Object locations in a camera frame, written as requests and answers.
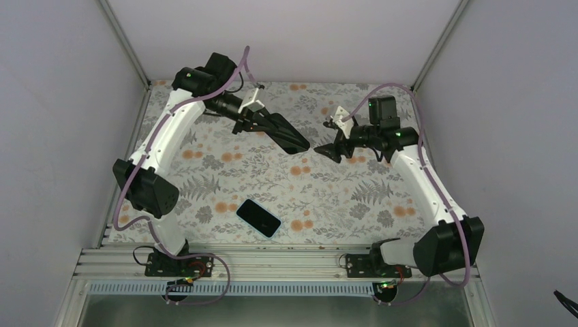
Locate black phone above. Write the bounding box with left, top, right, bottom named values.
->
left=264, top=113, right=311, bottom=155
left=236, top=199, right=282, bottom=238

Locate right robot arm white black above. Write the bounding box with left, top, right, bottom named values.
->
left=314, top=96, right=485, bottom=278

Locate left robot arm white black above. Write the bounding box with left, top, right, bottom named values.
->
left=112, top=47, right=265, bottom=276

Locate black phone in blue case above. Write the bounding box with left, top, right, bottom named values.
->
left=236, top=199, right=282, bottom=238

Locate floral patterned table mat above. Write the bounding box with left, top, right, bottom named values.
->
left=108, top=80, right=453, bottom=247

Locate black object at right edge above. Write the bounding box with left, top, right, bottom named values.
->
left=553, top=290, right=578, bottom=318

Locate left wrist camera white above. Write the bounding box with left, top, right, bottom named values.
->
left=238, top=87, right=265, bottom=114

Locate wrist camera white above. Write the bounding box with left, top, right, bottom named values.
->
left=323, top=106, right=356, bottom=139
left=238, top=87, right=265, bottom=114

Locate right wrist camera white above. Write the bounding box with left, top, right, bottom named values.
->
left=323, top=106, right=356, bottom=139

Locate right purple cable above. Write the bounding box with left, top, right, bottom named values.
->
left=339, top=82, right=472, bottom=307

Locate purple cable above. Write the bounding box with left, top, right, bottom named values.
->
left=339, top=82, right=472, bottom=307
left=112, top=45, right=266, bottom=307

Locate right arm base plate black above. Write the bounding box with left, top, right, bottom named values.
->
left=345, top=254, right=412, bottom=279

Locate left aluminium frame post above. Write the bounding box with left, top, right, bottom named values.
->
left=96, top=0, right=151, bottom=88

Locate aluminium frame post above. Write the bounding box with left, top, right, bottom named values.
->
left=412, top=0, right=470, bottom=91
left=96, top=0, right=151, bottom=88

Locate right aluminium frame post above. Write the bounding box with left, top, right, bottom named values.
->
left=412, top=0, right=470, bottom=91

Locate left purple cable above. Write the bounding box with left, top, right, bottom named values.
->
left=112, top=45, right=266, bottom=307

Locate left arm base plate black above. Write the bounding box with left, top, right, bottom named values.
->
left=144, top=252, right=214, bottom=278

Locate slotted grey cable duct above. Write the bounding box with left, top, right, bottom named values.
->
left=87, top=281, right=374, bottom=297

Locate aluminium rail front frame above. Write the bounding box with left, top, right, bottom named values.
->
left=72, top=245, right=481, bottom=283

